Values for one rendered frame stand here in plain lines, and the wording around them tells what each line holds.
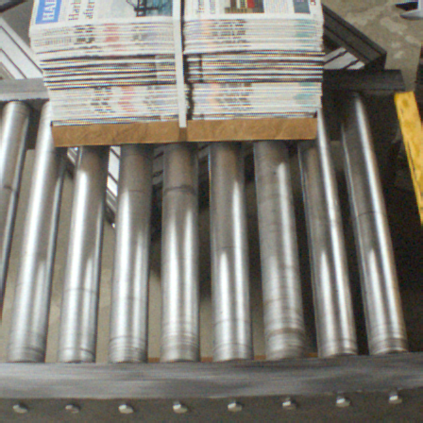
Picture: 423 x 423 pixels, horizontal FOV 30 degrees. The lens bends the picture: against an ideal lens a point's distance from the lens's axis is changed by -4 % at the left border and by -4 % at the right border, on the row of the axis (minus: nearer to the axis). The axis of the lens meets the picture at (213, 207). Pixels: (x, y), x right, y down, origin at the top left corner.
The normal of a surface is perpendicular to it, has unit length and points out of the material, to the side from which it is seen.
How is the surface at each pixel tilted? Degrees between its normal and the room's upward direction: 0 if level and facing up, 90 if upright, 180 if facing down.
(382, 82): 0
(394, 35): 0
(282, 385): 0
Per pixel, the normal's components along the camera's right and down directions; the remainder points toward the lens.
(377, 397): 0.02, 0.79
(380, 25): -0.02, -0.61
